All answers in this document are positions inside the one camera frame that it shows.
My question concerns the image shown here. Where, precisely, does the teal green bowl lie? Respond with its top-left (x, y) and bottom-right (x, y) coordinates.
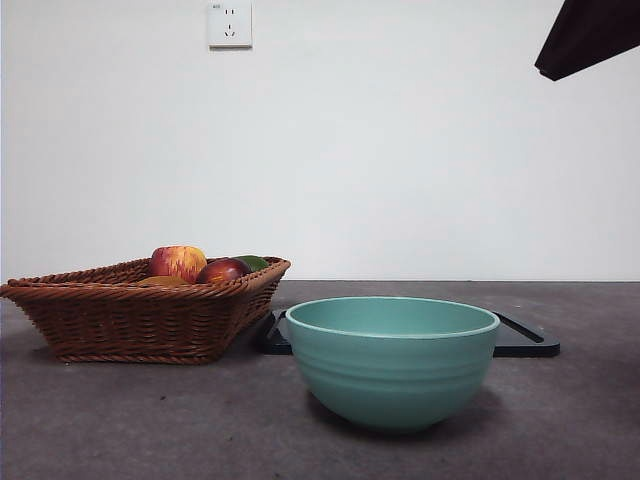
top-left (284, 295), bottom-right (501, 434)

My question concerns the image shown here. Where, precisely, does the brown kiwi fruit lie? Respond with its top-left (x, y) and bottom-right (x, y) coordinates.
top-left (137, 274), bottom-right (191, 288)

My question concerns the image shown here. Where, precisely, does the dark green rectangular tray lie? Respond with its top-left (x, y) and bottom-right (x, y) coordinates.
top-left (254, 307), bottom-right (561, 358)

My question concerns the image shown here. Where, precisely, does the green avocado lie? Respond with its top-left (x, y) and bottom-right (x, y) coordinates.
top-left (234, 254), bottom-right (270, 273)

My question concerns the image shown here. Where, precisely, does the dark red plum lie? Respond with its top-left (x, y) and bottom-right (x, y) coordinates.
top-left (195, 257), bottom-right (252, 285)

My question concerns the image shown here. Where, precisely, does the red yellow apple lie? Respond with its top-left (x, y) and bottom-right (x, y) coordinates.
top-left (149, 244), bottom-right (208, 284)

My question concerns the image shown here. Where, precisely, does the brown wicker basket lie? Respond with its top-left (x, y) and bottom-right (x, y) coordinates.
top-left (0, 256), bottom-right (292, 365)

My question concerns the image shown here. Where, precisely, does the white wall socket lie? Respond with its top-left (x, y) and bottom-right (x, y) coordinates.
top-left (208, 1), bottom-right (254, 50)

